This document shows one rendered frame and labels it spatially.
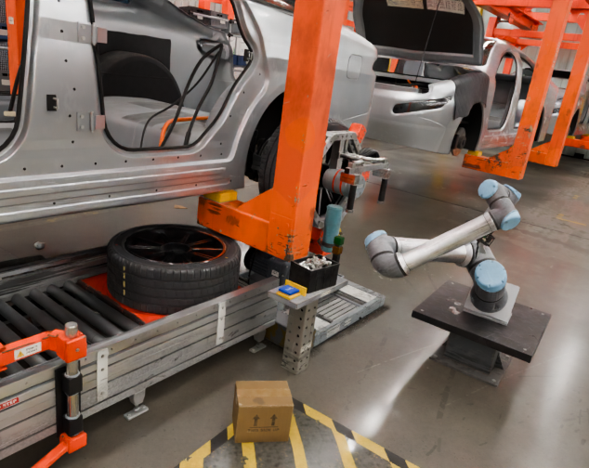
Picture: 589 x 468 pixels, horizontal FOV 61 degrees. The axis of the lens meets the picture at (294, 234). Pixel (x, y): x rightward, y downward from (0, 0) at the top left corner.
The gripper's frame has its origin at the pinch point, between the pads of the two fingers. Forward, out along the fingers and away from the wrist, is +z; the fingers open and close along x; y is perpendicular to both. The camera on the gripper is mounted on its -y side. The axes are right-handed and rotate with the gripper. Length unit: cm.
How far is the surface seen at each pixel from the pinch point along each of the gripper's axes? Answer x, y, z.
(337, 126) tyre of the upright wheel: -55, -80, -17
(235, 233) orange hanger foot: -89, -52, 54
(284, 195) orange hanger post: -83, -32, 18
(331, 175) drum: -51, -65, 6
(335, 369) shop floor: -26, 0, 83
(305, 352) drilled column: -47, -1, 79
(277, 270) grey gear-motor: -58, -48, 64
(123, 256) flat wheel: -140, -30, 75
